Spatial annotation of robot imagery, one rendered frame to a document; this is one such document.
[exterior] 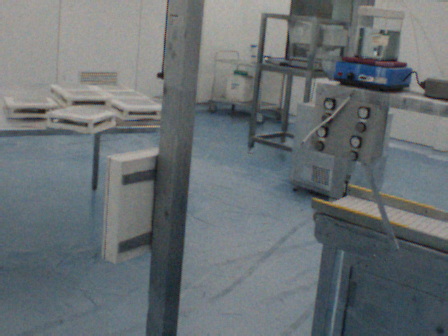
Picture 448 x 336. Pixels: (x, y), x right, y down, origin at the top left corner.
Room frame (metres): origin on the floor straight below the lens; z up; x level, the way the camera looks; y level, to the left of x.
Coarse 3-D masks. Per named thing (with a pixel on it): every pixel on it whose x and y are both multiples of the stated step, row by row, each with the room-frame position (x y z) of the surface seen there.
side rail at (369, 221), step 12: (312, 204) 1.86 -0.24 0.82; (324, 204) 1.84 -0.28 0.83; (348, 216) 1.78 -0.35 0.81; (360, 216) 1.76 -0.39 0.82; (384, 228) 1.71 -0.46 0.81; (396, 228) 1.69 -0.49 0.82; (408, 228) 1.67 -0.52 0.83; (420, 240) 1.64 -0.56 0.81; (432, 240) 1.62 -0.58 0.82; (444, 240) 1.60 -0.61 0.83
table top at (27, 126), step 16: (0, 96) 3.32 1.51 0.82; (32, 96) 3.43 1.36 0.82; (48, 96) 3.49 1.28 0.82; (0, 112) 2.85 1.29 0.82; (0, 128) 2.50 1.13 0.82; (16, 128) 2.53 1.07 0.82; (32, 128) 2.56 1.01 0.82; (48, 128) 2.60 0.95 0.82; (112, 128) 2.77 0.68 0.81; (128, 128) 2.82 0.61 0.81; (144, 128) 2.87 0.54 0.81
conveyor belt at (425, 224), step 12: (336, 204) 1.95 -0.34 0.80; (348, 204) 1.96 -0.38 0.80; (360, 204) 1.98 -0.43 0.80; (372, 204) 1.99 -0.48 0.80; (312, 216) 1.88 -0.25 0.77; (336, 216) 1.83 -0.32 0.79; (396, 216) 1.88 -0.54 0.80; (408, 216) 1.89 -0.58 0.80; (420, 216) 1.91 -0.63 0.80; (372, 228) 1.75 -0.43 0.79; (420, 228) 1.78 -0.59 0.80; (432, 228) 1.79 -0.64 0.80; (444, 228) 1.80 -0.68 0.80
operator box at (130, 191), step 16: (112, 160) 1.28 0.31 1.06; (128, 160) 1.28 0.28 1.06; (144, 160) 1.33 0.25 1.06; (112, 176) 1.28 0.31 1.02; (128, 176) 1.28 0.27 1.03; (144, 176) 1.32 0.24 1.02; (112, 192) 1.28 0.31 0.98; (128, 192) 1.29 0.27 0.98; (144, 192) 1.33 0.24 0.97; (112, 208) 1.28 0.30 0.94; (128, 208) 1.29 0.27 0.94; (144, 208) 1.33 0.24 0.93; (112, 224) 1.28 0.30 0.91; (128, 224) 1.29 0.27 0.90; (144, 224) 1.34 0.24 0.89; (112, 240) 1.28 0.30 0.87; (128, 240) 1.29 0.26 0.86; (144, 240) 1.33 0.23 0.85; (112, 256) 1.27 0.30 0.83; (128, 256) 1.30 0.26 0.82
